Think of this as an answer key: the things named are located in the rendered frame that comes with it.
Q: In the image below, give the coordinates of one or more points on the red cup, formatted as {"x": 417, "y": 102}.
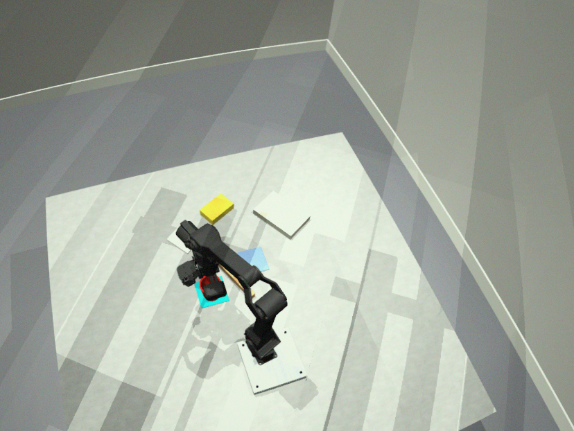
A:
{"x": 204, "y": 281}

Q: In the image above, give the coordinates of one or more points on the tan wooden plank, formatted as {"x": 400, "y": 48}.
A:
{"x": 234, "y": 279}

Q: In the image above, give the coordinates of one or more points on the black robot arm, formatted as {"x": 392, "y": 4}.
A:
{"x": 208, "y": 246}

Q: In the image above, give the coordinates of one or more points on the yellow flat block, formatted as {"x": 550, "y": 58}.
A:
{"x": 216, "y": 209}

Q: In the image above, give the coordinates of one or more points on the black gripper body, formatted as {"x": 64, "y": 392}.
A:
{"x": 213, "y": 290}

